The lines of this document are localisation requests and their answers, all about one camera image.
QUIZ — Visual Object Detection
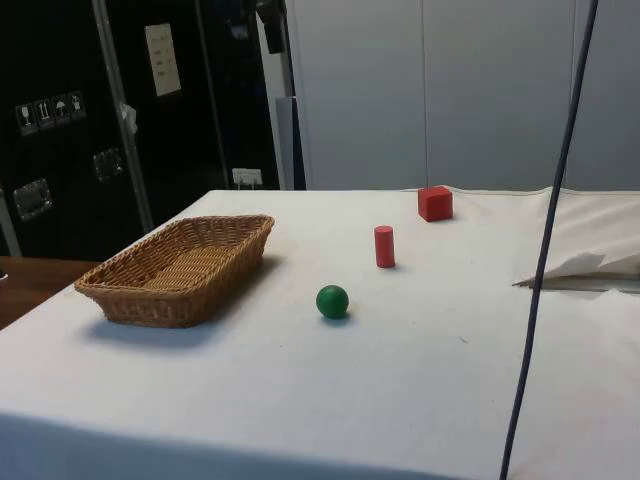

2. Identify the green ball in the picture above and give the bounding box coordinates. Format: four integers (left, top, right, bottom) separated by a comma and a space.
315, 284, 350, 320

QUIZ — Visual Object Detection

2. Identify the red cylinder block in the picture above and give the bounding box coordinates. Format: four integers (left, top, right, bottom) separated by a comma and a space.
373, 225, 397, 269

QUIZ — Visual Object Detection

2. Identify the brown wicker basket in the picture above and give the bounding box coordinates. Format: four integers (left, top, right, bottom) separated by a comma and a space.
73, 214, 276, 330

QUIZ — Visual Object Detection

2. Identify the red cube block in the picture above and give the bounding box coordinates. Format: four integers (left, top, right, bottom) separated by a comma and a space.
417, 185, 455, 223

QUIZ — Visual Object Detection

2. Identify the pale grey locker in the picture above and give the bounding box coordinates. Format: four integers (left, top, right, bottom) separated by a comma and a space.
284, 0, 426, 192
573, 0, 640, 192
422, 0, 577, 192

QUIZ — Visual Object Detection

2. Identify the black cabinet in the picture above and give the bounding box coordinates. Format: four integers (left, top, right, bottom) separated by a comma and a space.
0, 0, 282, 259

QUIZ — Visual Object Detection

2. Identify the black cable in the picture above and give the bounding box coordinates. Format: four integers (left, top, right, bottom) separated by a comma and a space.
498, 0, 600, 480

